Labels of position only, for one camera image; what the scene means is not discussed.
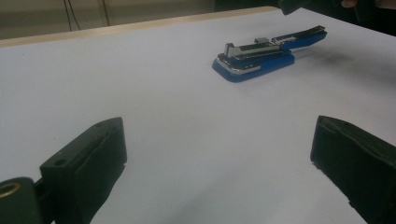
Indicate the blue stapler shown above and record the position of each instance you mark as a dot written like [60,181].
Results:
[255,67]

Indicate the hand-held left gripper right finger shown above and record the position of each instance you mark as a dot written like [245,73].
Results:
[358,161]

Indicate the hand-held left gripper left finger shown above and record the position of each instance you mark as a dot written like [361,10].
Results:
[85,161]

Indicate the white table sheet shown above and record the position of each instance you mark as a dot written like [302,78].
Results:
[155,93]

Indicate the black curtain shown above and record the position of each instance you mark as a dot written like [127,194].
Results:
[243,3]

